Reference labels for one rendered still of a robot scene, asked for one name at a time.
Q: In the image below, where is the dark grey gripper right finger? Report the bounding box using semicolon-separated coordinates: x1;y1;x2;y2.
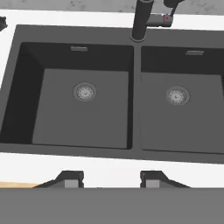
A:
139;171;192;189

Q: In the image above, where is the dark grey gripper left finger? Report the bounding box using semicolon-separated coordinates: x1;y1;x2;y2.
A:
32;170;85;189

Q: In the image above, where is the dark grey double sink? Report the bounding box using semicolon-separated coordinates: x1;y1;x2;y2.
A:
0;24;224;165

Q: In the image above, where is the black sink tap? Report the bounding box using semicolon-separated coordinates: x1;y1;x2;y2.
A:
129;0;186;43

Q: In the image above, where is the black object on worktop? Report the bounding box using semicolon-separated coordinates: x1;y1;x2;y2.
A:
0;16;8;31

